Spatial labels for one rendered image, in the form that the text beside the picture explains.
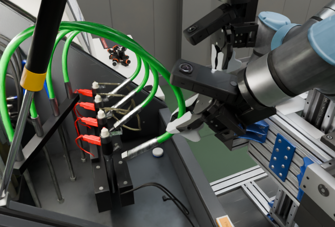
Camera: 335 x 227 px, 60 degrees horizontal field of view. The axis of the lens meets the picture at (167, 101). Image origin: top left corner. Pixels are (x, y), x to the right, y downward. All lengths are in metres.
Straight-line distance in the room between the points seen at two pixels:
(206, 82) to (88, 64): 0.58
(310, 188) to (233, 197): 0.90
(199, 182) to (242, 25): 0.44
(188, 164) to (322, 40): 0.60
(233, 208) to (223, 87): 1.33
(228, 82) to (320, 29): 0.16
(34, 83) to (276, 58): 0.30
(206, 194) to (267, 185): 1.11
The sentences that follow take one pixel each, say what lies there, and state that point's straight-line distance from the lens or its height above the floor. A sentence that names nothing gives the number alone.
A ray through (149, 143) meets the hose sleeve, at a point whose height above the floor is 1.18.
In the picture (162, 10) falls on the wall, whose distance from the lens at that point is 2.85.
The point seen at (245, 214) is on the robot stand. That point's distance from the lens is 1.74.
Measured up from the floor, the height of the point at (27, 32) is 1.41.
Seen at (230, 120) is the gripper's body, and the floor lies 1.30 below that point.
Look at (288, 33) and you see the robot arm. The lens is 0.59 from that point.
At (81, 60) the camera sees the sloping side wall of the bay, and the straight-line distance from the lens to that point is 0.97.
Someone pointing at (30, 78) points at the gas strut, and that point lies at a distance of 0.28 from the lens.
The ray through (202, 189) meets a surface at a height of 0.95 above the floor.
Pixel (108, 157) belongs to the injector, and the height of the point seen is 1.06.
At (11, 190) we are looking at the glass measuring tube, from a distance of 0.87.
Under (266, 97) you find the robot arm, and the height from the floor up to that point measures 1.36.
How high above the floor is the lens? 1.59
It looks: 33 degrees down
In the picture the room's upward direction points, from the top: straight up
